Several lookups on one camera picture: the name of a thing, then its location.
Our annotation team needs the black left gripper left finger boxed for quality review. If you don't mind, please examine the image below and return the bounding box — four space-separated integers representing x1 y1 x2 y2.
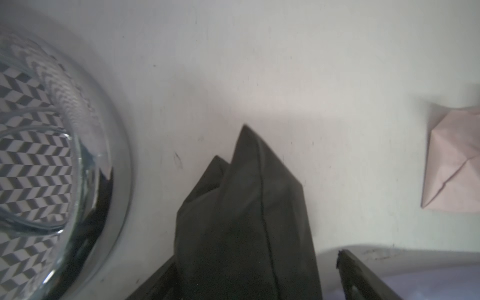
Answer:
126 256 180 300

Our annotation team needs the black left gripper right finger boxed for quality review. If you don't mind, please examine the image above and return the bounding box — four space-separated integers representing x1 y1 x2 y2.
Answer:
336 249 401 300

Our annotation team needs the black umbrella sleeve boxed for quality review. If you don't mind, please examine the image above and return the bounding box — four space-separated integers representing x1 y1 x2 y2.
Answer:
174 126 322 300

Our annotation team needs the purple umbrella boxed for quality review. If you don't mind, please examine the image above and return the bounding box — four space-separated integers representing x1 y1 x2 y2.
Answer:
325 262 480 300

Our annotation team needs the pink umbrella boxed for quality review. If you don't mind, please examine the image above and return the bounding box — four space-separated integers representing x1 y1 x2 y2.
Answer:
421 107 480 213

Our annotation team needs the chrome wire stand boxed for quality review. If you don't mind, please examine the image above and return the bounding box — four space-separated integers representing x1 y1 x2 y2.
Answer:
1 25 132 300

